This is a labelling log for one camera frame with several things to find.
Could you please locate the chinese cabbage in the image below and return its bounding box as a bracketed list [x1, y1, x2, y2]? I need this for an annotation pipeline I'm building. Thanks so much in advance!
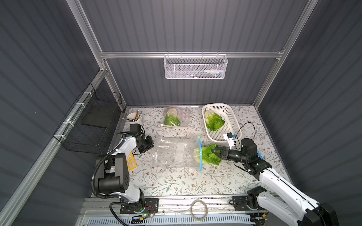
[204, 110, 225, 131]
[164, 108, 181, 127]
[193, 144, 222, 166]

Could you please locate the clear zip-top bag blue seal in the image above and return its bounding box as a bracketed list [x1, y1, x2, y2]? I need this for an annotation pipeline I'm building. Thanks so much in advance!
[151, 137, 200, 169]

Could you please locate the clear zip-top bag white seal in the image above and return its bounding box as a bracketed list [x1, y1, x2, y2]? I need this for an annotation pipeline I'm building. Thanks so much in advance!
[161, 107, 194, 130]

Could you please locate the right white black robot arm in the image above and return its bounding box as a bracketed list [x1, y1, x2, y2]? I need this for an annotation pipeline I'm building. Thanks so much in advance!
[212, 138, 339, 226]

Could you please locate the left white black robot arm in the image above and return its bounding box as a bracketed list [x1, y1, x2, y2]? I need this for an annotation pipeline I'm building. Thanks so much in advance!
[91, 124, 154, 205]

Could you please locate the blue pen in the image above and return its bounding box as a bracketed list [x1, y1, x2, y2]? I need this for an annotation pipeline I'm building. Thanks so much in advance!
[257, 150, 264, 160]

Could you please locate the yellow calculator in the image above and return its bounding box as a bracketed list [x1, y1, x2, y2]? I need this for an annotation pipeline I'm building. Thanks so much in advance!
[126, 153, 137, 171]

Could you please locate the white pen holder cup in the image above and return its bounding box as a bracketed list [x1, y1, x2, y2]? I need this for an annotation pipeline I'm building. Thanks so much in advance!
[124, 112, 143, 125]

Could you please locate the white plastic perforated basket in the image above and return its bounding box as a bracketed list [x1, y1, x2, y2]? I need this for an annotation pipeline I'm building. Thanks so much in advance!
[202, 103, 242, 144]

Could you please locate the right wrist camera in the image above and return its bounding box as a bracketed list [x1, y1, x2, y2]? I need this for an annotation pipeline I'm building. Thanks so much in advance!
[223, 132, 236, 149]

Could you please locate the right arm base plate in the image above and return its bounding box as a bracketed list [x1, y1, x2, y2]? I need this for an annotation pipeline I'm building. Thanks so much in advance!
[229, 195, 267, 212]

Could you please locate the black wire side basket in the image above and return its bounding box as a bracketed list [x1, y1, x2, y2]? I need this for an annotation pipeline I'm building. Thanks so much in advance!
[53, 85, 123, 154]

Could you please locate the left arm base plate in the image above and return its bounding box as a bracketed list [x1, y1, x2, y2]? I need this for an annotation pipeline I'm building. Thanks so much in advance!
[119, 198, 159, 214]

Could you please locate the beige tape ring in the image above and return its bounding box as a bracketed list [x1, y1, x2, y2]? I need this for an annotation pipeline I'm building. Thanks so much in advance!
[190, 199, 209, 221]

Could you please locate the white wire wall basket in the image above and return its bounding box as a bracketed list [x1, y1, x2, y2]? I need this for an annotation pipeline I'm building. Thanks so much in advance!
[163, 55, 228, 80]

